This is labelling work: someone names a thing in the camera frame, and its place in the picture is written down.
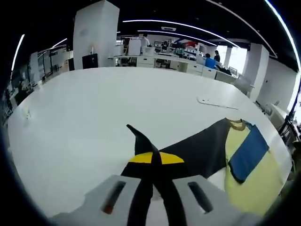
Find tall white appliance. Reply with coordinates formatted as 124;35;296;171
128;39;142;56

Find yellow grey blue garment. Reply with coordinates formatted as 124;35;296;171
126;117;293;217

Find black tripod stand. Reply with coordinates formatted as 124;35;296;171
277;94;301;146

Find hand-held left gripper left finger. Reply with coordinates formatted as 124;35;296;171
50;152;156;226

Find low white appliance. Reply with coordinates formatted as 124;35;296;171
142;46;156;57

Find white flat strip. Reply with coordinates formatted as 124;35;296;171
197;96;239;111

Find narrow white square pillar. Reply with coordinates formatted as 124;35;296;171
249;43;270;102

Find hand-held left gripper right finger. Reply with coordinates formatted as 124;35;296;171
155;152;238;226

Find white counter cabinets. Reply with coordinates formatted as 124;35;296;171
108;55;236;82

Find long ceiling light strip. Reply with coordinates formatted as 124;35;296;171
137;30;217;47
11;34;25;71
52;38;68;48
122;19;233;48
264;0;301;68

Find black cabinet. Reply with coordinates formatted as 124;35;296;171
82;53;98;70

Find wide white square pillar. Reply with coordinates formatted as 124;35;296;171
73;0;120;71

